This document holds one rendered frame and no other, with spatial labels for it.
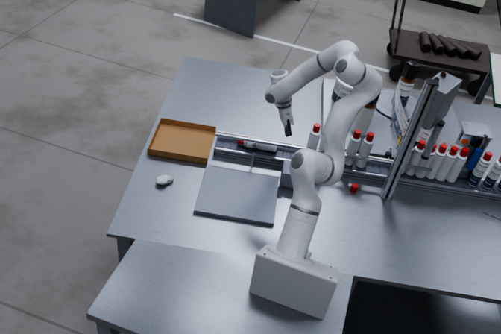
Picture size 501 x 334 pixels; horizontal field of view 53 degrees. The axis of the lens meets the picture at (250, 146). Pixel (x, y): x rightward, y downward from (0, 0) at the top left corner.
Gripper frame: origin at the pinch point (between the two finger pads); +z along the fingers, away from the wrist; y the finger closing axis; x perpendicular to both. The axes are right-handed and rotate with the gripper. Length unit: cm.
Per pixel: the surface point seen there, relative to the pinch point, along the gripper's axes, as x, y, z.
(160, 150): 62, 13, -1
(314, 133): -12.6, -1.9, 3.6
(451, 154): -73, -21, 23
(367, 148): -35.5, -9.6, 14.7
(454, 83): -67, -31, -22
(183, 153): 51, 15, 6
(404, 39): -178, 242, 77
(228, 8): -18, 311, 27
